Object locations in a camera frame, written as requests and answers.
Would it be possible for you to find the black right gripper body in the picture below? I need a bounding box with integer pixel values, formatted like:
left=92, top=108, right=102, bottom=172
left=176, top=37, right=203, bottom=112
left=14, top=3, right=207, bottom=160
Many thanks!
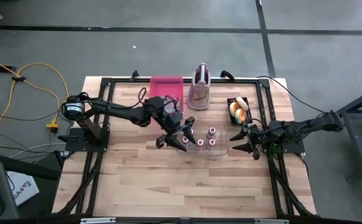
left=248, top=124, right=274, bottom=147

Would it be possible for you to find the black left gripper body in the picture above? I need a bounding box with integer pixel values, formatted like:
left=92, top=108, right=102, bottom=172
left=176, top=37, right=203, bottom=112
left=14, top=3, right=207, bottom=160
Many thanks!
left=161, top=110, right=187, bottom=138

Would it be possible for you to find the red snack packet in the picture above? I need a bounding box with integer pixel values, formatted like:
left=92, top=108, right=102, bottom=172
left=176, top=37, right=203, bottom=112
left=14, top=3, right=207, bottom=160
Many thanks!
left=165, top=96, right=182, bottom=114

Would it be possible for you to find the orange iced toy donut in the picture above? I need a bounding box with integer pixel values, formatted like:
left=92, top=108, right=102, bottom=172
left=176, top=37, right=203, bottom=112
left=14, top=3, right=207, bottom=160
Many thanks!
left=229, top=101, right=241, bottom=116

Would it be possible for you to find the lilac iced toy donut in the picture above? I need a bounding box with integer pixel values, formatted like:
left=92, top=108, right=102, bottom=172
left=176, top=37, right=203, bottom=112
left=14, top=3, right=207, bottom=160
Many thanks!
left=236, top=96, right=250, bottom=111

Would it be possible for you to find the black mesh basket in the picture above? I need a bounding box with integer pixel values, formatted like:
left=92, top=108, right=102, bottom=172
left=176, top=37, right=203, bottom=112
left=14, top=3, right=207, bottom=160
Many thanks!
left=226, top=96, right=254, bottom=126

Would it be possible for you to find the clear plastic bin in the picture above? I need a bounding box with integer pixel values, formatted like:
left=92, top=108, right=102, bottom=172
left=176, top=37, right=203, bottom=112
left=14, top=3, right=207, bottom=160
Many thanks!
left=177, top=129, right=231, bottom=157

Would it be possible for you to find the pink plastic tray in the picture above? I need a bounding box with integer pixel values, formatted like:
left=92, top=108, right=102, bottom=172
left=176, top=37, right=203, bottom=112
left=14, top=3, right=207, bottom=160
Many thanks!
left=149, top=76, right=185, bottom=113

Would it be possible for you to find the dark metal stand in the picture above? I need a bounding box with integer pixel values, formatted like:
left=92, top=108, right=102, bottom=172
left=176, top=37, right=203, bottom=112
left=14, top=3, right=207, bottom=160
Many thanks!
left=323, top=85, right=362, bottom=183

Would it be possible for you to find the white printed box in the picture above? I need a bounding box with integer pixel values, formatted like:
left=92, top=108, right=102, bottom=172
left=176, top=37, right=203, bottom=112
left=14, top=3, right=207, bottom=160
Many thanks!
left=6, top=170, right=40, bottom=207

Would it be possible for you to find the dark side desk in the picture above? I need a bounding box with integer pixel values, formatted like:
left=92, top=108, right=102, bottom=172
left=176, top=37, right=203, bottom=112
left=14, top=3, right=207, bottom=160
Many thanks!
left=0, top=146, right=62, bottom=220

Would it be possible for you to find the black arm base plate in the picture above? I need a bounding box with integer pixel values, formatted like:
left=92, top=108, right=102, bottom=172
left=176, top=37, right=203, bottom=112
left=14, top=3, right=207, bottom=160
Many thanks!
left=58, top=127, right=111, bottom=152
left=261, top=129, right=306, bottom=155

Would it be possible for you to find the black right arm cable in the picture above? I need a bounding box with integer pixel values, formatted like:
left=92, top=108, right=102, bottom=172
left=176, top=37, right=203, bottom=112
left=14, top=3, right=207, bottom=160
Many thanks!
left=255, top=76, right=328, bottom=115

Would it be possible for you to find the black aluminium table frame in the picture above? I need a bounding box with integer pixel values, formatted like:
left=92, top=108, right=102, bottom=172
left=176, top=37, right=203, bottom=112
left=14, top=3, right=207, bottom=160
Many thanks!
left=52, top=77, right=317, bottom=218

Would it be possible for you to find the silver metal bracket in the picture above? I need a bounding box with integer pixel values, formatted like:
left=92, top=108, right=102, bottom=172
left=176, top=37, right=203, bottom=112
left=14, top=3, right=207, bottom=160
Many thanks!
left=254, top=218, right=290, bottom=224
left=80, top=217, right=116, bottom=224

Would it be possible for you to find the yellow extension cable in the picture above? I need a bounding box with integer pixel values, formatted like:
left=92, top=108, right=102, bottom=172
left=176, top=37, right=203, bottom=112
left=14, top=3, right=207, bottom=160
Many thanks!
left=0, top=52, right=60, bottom=142
left=12, top=62, right=72, bottom=99

